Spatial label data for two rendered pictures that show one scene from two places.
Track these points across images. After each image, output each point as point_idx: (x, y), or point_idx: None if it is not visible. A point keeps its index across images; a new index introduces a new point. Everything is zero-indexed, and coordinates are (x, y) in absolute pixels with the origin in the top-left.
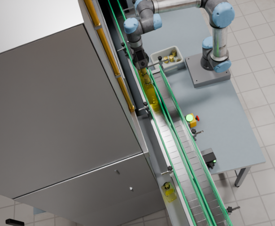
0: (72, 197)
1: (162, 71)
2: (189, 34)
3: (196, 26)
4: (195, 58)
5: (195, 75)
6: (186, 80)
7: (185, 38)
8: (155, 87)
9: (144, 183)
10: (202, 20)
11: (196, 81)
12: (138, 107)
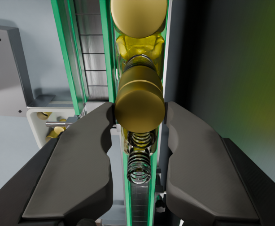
0: None
1: (72, 91)
2: (21, 160)
3: (6, 168)
4: (2, 107)
5: (2, 58)
6: (38, 60)
7: (31, 155)
8: (111, 40)
9: None
10: None
11: None
12: (180, 31)
